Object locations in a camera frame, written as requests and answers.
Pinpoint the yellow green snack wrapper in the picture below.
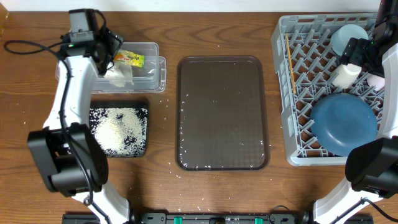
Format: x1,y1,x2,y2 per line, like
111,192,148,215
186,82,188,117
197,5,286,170
114,50,145,68

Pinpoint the pile of white rice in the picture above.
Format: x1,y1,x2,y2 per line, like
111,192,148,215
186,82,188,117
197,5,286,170
89,107,147,156

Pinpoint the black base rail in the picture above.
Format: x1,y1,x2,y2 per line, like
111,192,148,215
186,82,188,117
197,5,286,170
62,213,374,224

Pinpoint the pink plastic cup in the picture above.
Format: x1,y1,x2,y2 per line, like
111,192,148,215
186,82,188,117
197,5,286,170
367,75,385,91

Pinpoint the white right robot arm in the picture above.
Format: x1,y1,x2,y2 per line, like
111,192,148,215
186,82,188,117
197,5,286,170
308,21,397,223

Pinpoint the white plastic cup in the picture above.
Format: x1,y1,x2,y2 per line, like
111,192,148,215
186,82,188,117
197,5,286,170
331,63,362,89

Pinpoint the light blue bowl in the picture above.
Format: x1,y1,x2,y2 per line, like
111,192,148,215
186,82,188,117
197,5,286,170
330,24,369,56

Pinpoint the brown serving tray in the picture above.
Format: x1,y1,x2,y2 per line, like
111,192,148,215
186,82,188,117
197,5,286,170
175,55,271,171

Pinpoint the white paper napkin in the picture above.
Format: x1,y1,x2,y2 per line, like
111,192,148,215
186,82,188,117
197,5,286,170
104,63,134,88

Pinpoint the black plastic tray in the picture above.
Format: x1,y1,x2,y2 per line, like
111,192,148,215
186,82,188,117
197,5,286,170
88,101,150,159

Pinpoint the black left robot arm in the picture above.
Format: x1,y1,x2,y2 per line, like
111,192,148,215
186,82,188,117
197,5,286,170
27,28,131,223

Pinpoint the grey dishwasher rack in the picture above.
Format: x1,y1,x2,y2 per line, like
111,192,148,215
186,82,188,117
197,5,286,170
271,13,397,166

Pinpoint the clear plastic bin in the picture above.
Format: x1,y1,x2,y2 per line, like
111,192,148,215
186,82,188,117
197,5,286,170
57,42,167,95

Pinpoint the dark blue plate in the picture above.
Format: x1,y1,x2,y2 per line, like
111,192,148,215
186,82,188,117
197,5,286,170
310,93,378,157

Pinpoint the orange chopstick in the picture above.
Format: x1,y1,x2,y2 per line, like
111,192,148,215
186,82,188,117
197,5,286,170
285,33,297,94

